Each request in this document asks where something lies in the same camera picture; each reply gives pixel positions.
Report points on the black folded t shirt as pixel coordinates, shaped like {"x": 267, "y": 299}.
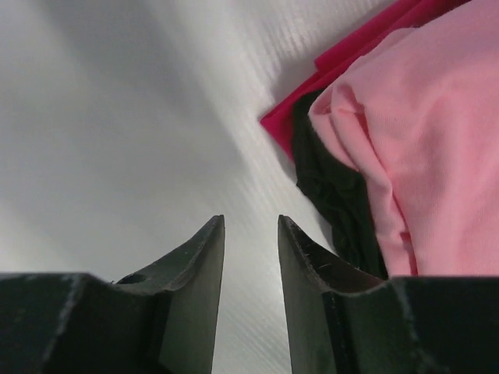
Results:
{"x": 338, "y": 193}

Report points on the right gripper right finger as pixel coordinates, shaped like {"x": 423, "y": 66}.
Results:
{"x": 342, "y": 320}

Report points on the pink folded t shirt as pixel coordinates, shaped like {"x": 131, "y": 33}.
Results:
{"x": 418, "y": 118}

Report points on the red folded t shirt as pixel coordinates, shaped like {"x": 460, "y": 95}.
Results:
{"x": 335, "y": 61}

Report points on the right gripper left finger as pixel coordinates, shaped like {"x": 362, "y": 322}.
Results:
{"x": 159, "y": 319}

